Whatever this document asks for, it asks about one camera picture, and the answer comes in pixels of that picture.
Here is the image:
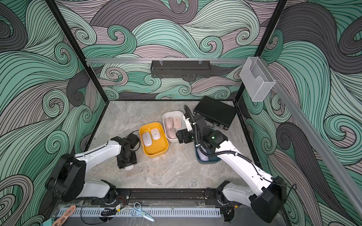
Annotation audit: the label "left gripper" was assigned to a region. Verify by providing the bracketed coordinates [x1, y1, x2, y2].
[118, 151, 138, 169]

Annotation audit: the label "dark teal storage box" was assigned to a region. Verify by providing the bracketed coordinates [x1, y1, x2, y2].
[195, 147, 221, 164]

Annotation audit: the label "pale lilac white mouse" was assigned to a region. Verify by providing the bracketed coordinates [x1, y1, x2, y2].
[142, 132, 152, 147]

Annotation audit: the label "yellow storage box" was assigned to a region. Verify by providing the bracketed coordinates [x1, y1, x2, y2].
[139, 122, 169, 158]

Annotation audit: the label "peach mouse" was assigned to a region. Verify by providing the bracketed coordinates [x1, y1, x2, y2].
[173, 116, 183, 129]

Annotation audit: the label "white storage box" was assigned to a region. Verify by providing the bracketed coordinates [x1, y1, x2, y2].
[162, 110, 189, 143]

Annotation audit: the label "purple slim mouse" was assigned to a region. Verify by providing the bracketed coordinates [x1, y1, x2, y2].
[197, 148, 209, 162]

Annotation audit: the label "pink rounded mouse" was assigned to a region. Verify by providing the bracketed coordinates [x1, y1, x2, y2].
[164, 117, 173, 129]

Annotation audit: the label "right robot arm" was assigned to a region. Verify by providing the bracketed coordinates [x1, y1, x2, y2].
[176, 115, 287, 223]

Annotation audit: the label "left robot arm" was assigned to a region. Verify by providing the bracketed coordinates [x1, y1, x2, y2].
[45, 133, 140, 205]

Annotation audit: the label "black briefcase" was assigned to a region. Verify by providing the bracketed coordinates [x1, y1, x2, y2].
[193, 96, 237, 130]

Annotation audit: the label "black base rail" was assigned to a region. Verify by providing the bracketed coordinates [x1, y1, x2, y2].
[53, 187, 281, 205]

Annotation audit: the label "blue handled scissors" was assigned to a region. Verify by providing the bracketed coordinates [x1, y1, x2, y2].
[130, 202, 156, 222]

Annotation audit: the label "clear mesh wall bin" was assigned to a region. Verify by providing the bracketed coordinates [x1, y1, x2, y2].
[240, 57, 276, 102]

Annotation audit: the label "black wall shelf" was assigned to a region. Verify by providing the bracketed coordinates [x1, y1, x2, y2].
[150, 61, 212, 79]

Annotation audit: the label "white slotted cable duct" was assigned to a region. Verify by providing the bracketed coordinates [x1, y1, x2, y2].
[56, 207, 222, 218]

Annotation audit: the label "orange cable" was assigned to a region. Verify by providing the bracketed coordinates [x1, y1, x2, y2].
[52, 205, 77, 226]

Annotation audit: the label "aluminium wall rail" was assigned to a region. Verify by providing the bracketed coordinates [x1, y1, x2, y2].
[85, 57, 247, 65]

